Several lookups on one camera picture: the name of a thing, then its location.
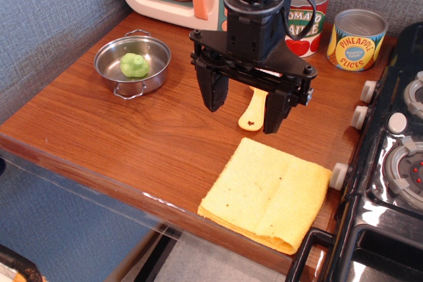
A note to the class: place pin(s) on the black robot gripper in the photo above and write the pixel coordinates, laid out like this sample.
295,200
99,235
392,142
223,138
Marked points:
252,50

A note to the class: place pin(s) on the yellow towel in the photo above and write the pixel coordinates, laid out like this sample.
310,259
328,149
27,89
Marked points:
267,195

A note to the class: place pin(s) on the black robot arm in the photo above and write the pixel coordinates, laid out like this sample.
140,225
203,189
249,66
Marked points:
253,51

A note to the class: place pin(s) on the yellow toy dish brush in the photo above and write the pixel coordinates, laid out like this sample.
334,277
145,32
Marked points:
253,117

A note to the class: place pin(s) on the tomato sauce toy can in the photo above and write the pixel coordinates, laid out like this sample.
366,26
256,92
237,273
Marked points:
305,26

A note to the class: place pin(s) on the small steel pot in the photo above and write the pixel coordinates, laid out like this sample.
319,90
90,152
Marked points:
138,41

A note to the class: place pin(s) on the middle white stove knob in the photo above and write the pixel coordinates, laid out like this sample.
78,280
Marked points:
358,117

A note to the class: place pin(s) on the white stove knob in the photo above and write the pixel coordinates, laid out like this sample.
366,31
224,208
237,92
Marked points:
338,176
368,91
358,117

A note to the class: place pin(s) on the green toy vegetable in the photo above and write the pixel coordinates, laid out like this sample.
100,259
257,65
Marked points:
134,65

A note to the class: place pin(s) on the upper white stove knob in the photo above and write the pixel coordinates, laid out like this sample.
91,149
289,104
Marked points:
368,91

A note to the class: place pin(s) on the lower white stove knob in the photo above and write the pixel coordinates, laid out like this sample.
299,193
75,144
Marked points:
338,176

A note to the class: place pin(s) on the pineapple slices toy can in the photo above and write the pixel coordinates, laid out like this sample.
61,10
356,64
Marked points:
356,39

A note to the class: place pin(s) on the round white stove button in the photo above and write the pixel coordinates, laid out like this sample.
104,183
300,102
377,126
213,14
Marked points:
397,123

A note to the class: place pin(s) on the grey rear stove burner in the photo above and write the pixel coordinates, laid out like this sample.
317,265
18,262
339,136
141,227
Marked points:
413,105

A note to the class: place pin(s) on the grey stove burner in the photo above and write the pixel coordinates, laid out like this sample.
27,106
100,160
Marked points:
413,105
403,171

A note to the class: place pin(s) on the grey front stove burner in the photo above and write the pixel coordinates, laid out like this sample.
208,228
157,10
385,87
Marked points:
403,171

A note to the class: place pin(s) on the black toy stove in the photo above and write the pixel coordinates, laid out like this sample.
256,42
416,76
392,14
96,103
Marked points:
378,234

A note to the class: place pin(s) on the clear acrylic table guard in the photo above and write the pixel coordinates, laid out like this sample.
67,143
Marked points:
163,175

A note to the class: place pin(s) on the orange object bottom left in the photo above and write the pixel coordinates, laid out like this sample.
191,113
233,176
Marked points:
15,267

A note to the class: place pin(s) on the black oven door handle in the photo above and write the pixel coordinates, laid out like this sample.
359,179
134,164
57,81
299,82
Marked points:
314,237

